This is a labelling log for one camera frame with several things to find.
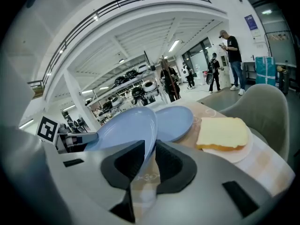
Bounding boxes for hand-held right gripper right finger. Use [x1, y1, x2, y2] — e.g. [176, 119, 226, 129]
[155, 139, 197, 195]

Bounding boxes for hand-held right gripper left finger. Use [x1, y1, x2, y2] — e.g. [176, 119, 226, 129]
[100, 139, 146, 224]

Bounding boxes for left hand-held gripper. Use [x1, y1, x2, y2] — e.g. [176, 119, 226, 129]
[37, 115, 98, 154]

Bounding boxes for big blue plate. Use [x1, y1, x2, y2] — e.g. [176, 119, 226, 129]
[154, 105, 195, 143]
[84, 106, 158, 173]

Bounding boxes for yellow sponge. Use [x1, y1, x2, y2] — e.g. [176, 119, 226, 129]
[195, 117, 249, 152]

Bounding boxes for small white plate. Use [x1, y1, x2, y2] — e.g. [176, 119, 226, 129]
[201, 125, 254, 164]

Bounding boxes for white metal shelving rack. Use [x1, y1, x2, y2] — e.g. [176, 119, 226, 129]
[79, 50, 169, 117]

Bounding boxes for orange metal coat stand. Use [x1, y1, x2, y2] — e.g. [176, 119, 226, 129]
[164, 60, 181, 101]

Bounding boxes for row of black white helmets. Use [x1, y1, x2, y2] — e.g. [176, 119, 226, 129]
[100, 64, 160, 113]

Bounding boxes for grey shell chair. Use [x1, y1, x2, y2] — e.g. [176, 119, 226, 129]
[219, 83, 290, 161]

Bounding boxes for teal wrapped box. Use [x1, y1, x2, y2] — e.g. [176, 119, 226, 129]
[255, 56, 277, 87]

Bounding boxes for black suitcase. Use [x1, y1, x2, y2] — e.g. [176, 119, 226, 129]
[278, 60, 291, 96]

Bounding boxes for glass entrance doors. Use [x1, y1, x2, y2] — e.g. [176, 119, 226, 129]
[252, 0, 300, 68]

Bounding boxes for blue wall poster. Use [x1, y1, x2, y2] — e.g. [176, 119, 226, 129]
[244, 14, 258, 31]

